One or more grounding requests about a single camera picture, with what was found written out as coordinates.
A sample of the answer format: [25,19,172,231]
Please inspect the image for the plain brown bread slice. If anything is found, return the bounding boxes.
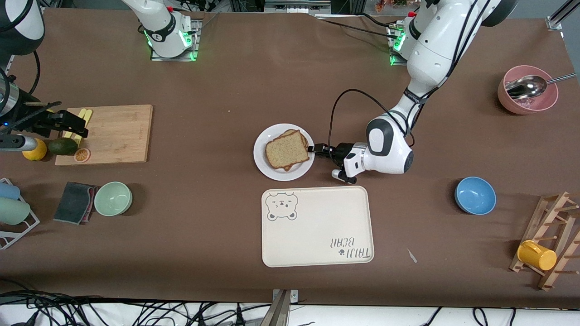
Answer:
[265,131,310,169]

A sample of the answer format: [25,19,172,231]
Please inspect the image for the white round plate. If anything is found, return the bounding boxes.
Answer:
[253,124,315,182]

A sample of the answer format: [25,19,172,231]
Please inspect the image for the dark green avocado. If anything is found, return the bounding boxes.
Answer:
[48,138,78,156]

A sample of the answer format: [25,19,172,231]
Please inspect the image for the orange-yellow lemon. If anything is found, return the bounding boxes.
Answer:
[22,138,48,161]

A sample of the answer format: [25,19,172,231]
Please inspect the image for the wooden cutting board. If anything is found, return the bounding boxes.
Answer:
[55,105,153,166]

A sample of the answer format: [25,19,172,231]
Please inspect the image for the dark grey folded cloth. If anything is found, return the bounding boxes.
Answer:
[53,182,99,225]

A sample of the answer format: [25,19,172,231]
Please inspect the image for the beige bear print tray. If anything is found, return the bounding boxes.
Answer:
[261,186,375,268]

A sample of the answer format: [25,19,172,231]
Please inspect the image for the pale green bowl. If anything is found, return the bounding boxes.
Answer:
[94,182,133,216]

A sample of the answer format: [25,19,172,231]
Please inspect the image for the pale green cup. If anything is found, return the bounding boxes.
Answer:
[0,197,31,225]

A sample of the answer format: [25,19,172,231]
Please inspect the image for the blue bowl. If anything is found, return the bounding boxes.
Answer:
[454,177,497,215]

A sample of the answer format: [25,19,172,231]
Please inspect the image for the grey metal box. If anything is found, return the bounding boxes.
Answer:
[265,0,332,15]

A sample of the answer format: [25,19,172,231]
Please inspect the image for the colourful flower bunch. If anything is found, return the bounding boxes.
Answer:
[375,0,409,13]

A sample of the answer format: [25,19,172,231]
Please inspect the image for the pink bowl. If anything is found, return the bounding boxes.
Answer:
[498,65,559,115]

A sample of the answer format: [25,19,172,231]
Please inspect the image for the large metal spoon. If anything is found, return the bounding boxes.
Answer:
[505,72,577,99]

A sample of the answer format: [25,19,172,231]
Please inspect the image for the yellow cup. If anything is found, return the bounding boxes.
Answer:
[517,240,557,271]

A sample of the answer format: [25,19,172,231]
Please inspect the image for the wooden cup rack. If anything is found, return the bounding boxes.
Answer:
[509,191,580,291]

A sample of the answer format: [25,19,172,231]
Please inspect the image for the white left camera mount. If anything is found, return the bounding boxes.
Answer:
[343,142,368,178]

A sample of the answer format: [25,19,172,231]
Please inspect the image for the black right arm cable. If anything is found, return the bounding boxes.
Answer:
[26,50,42,96]

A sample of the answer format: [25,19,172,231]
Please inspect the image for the white wire rack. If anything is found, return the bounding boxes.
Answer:
[0,177,40,250]

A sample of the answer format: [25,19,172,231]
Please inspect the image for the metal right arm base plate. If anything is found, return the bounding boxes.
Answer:
[150,18,201,62]

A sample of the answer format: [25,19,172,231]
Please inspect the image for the black cable to base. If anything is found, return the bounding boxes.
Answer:
[317,16,399,39]

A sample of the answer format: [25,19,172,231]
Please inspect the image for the metal camera pole bracket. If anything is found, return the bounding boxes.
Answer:
[265,289,299,326]

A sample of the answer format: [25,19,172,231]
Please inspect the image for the tangled black cables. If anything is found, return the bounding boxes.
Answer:
[0,278,272,326]

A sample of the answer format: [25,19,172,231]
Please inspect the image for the aluminium frame profile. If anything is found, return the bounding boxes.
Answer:
[546,0,580,30]

